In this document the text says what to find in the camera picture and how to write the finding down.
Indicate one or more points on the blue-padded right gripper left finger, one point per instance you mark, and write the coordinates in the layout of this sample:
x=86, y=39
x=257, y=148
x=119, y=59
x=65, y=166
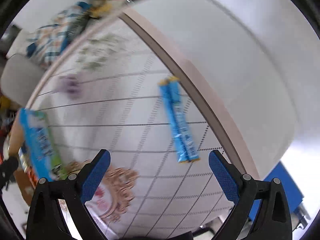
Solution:
x=82, y=189

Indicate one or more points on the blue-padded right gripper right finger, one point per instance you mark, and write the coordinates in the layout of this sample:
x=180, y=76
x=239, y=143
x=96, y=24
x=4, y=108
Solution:
x=238, y=188

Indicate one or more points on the cardboard box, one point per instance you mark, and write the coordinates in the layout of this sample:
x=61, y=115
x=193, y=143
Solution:
x=31, y=141

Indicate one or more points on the blue stick sachets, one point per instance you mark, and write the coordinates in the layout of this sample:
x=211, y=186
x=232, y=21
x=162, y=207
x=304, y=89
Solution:
x=183, y=140

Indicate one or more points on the plaid blanket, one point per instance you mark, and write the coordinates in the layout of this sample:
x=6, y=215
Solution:
x=48, y=42

